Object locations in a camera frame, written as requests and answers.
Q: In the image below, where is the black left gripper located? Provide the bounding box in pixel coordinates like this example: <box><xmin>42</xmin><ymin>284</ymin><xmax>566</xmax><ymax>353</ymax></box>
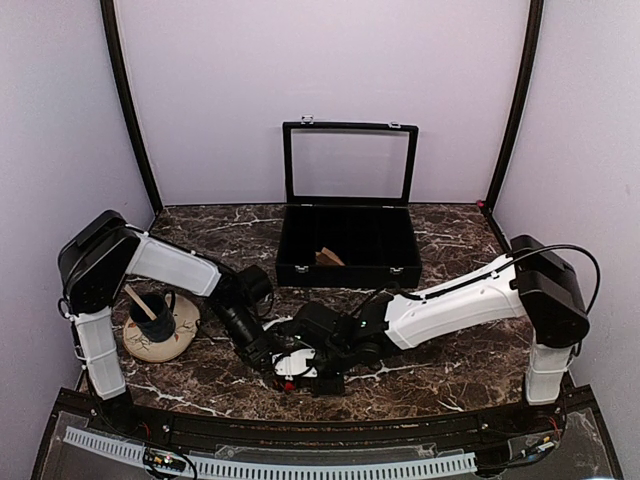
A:
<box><xmin>209</xmin><ymin>301</ymin><xmax>279</xmax><ymax>376</ymax></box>

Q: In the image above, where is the cream branch-pattern plate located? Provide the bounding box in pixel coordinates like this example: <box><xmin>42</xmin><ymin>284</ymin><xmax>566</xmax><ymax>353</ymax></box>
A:
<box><xmin>122</xmin><ymin>294</ymin><xmax>200</xmax><ymax>363</ymax></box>

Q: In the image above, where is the tan brown sock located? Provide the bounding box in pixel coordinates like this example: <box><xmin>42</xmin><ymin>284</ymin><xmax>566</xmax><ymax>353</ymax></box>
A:
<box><xmin>315</xmin><ymin>247</ymin><xmax>345</xmax><ymax>266</ymax></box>

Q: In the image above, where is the black glass-lid display case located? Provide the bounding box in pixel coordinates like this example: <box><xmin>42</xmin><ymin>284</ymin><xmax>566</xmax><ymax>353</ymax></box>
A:
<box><xmin>276</xmin><ymin>117</ymin><xmax>422</xmax><ymax>288</ymax></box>

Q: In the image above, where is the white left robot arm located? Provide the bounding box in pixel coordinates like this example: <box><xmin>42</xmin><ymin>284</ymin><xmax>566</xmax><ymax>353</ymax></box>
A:
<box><xmin>57</xmin><ymin>210</ymin><xmax>276</xmax><ymax>436</ymax></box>

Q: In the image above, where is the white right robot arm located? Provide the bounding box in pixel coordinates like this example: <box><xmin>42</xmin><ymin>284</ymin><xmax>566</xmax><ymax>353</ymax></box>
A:
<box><xmin>274</xmin><ymin>235</ymin><xmax>594</xmax><ymax>434</ymax></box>

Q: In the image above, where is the dark blue mug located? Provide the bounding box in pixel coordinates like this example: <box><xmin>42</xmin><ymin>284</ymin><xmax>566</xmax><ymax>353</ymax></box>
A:
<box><xmin>129</xmin><ymin>291</ymin><xmax>176</xmax><ymax>343</ymax></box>

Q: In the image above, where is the wooden stir stick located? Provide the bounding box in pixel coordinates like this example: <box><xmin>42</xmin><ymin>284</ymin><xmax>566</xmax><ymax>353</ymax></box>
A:
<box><xmin>124</xmin><ymin>284</ymin><xmax>156</xmax><ymax>321</ymax></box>

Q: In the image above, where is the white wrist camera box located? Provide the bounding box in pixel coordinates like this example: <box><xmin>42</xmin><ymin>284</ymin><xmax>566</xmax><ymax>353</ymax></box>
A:
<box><xmin>272</xmin><ymin>348</ymin><xmax>318</xmax><ymax>380</ymax></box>

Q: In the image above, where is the white slotted cable duct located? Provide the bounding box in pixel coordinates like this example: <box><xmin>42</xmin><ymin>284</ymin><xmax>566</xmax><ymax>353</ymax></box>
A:
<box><xmin>62</xmin><ymin>426</ymin><xmax>478</xmax><ymax>479</ymax></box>

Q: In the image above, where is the left black frame post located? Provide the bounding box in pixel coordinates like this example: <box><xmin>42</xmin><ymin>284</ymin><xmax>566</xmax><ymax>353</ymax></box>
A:
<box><xmin>100</xmin><ymin>0</ymin><xmax>164</xmax><ymax>215</ymax></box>

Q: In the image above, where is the black frame post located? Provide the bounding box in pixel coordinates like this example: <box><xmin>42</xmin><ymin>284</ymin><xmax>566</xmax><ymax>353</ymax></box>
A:
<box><xmin>484</xmin><ymin>0</ymin><xmax>544</xmax><ymax>212</ymax></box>
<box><xmin>100</xmin><ymin>0</ymin><xmax>164</xmax><ymax>215</ymax></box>

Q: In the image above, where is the right black frame post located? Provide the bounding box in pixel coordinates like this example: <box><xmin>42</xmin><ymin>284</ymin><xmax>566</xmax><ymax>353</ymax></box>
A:
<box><xmin>484</xmin><ymin>0</ymin><xmax>544</xmax><ymax>212</ymax></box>

